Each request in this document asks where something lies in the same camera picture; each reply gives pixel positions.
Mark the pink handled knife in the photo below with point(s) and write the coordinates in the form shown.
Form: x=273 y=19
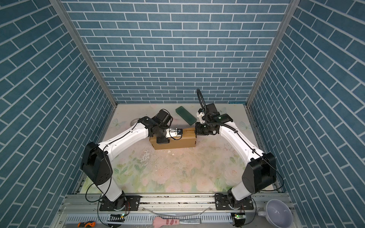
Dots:
x=158 y=222

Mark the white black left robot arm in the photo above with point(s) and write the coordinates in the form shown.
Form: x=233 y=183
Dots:
x=97 y=158

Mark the orange black screwdriver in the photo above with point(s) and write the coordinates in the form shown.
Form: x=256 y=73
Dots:
x=88 y=224

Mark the brown cardboard box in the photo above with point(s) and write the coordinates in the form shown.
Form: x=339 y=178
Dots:
x=188 y=140

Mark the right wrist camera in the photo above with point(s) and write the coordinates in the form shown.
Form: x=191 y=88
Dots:
x=200 y=116

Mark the dark green flat block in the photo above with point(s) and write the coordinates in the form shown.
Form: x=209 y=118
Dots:
x=185 y=115

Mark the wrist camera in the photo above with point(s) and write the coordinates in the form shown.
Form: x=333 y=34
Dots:
x=174 y=133
x=200 y=116

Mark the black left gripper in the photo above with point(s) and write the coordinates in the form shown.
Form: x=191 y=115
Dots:
x=164 y=140

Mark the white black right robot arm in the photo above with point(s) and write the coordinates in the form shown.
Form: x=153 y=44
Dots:
x=260 y=168

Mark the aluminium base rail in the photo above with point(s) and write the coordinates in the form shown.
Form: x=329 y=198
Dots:
x=194 y=210

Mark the clear tape roll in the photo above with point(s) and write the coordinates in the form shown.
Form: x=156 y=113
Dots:
x=134 y=122

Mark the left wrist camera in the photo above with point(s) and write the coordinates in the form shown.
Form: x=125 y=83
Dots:
x=174 y=133

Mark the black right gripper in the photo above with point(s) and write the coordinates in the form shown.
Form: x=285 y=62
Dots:
x=198 y=130

